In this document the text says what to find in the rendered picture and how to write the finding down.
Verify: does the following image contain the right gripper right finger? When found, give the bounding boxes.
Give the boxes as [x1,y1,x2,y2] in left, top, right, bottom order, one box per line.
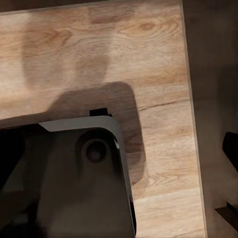
[222,132,238,171]

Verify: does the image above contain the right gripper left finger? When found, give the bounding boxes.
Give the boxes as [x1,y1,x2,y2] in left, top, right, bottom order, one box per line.
[0,132,26,191]

